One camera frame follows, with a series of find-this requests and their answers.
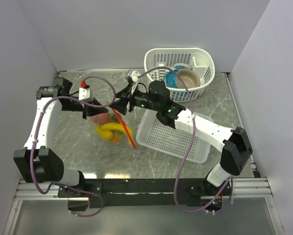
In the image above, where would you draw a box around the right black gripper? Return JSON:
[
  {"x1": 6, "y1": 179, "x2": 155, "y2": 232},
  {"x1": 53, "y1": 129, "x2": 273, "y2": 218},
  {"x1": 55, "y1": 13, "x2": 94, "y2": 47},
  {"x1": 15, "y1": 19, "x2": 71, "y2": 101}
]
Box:
[{"x1": 109, "y1": 83, "x2": 160, "y2": 116}]

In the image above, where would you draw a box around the fake yellow banana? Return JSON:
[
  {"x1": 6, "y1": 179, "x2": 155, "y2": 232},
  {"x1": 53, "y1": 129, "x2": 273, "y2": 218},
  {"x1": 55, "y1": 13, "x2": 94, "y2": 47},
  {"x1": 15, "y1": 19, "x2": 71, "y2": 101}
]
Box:
[{"x1": 100, "y1": 123, "x2": 124, "y2": 132}]

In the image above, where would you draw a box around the fake pink peach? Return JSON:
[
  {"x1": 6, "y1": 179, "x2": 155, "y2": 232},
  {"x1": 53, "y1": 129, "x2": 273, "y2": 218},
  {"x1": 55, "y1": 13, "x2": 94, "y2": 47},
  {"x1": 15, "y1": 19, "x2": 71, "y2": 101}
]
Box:
[{"x1": 89, "y1": 113, "x2": 112, "y2": 125}]

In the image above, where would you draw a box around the clear zip top bag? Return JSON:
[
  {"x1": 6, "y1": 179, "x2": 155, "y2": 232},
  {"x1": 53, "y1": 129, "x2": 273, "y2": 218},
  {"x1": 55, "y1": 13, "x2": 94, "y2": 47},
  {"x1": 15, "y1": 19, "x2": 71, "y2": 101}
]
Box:
[{"x1": 88, "y1": 108, "x2": 136, "y2": 148}]

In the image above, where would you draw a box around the fake green orange mango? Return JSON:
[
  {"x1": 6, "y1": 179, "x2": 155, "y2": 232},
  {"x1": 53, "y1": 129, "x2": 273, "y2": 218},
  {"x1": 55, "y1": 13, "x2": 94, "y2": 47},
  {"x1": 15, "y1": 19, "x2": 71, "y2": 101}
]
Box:
[{"x1": 110, "y1": 131, "x2": 123, "y2": 143}]

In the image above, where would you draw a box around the fake yellow bell pepper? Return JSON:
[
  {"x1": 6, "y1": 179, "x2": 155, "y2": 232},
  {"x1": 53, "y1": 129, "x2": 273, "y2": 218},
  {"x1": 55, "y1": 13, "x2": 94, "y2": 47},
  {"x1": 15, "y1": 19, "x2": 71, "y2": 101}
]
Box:
[{"x1": 95, "y1": 125, "x2": 113, "y2": 141}]

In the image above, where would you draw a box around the white perforated tray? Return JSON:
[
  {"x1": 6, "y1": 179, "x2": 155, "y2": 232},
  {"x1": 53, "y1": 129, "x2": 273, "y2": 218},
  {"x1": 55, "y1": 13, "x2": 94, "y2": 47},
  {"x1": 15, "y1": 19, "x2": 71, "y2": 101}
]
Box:
[{"x1": 136, "y1": 110, "x2": 210, "y2": 164}]

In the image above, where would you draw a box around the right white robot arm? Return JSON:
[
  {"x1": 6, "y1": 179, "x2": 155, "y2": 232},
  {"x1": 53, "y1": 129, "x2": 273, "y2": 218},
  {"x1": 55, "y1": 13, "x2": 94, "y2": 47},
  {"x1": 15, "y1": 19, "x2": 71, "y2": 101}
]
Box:
[{"x1": 110, "y1": 81, "x2": 253, "y2": 195}]

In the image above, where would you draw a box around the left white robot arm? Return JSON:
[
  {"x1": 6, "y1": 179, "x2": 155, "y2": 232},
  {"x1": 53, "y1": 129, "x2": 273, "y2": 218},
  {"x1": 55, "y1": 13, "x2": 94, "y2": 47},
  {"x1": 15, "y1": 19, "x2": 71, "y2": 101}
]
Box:
[{"x1": 13, "y1": 77, "x2": 108, "y2": 197}]

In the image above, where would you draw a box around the blue ceramic plate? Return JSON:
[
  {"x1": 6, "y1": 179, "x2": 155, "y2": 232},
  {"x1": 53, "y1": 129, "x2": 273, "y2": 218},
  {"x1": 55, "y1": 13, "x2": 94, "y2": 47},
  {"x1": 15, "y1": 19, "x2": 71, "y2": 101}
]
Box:
[{"x1": 163, "y1": 71, "x2": 177, "y2": 88}]

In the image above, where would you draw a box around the blue patterned white dish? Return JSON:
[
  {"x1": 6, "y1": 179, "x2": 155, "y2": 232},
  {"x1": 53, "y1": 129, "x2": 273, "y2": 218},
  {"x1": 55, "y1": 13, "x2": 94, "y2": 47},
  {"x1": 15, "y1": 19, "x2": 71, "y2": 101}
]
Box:
[{"x1": 173, "y1": 63, "x2": 192, "y2": 70}]

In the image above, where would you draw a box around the white dish rack basket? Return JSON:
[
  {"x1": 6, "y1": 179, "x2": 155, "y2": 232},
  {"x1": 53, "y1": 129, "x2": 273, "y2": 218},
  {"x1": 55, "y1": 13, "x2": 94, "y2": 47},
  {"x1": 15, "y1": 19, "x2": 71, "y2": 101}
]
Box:
[{"x1": 144, "y1": 47, "x2": 215, "y2": 103}]

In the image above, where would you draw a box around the beige ceramic bowl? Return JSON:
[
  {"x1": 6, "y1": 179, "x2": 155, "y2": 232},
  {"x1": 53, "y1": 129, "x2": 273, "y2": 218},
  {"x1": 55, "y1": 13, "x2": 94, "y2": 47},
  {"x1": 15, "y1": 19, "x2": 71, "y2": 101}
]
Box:
[{"x1": 175, "y1": 69, "x2": 201, "y2": 89}]

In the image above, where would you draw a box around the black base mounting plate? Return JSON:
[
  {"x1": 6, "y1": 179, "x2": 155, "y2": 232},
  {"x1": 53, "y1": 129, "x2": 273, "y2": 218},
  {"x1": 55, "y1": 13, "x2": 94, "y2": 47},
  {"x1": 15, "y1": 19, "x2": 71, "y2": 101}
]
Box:
[{"x1": 58, "y1": 178, "x2": 232, "y2": 212}]

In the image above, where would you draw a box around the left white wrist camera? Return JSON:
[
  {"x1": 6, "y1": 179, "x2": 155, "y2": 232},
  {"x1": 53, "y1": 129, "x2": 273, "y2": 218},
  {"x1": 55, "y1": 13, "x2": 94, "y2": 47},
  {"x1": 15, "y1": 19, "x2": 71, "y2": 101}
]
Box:
[{"x1": 78, "y1": 81, "x2": 91, "y2": 102}]

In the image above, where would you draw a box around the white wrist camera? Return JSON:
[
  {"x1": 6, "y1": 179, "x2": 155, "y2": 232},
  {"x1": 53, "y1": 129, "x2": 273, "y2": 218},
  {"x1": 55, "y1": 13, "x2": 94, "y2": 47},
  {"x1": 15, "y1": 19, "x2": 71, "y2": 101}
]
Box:
[
  {"x1": 125, "y1": 69, "x2": 141, "y2": 84},
  {"x1": 78, "y1": 81, "x2": 91, "y2": 102}
]

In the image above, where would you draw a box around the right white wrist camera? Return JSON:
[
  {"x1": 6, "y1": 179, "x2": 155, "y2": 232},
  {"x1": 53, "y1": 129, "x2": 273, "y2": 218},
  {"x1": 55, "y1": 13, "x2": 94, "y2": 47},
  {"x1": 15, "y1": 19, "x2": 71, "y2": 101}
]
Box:
[{"x1": 125, "y1": 69, "x2": 141, "y2": 84}]

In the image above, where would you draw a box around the aluminium frame rail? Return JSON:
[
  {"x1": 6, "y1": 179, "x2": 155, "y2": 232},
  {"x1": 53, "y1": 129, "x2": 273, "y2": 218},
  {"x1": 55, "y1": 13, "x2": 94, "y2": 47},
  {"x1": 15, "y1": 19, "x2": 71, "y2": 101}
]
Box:
[{"x1": 14, "y1": 177, "x2": 274, "y2": 200}]

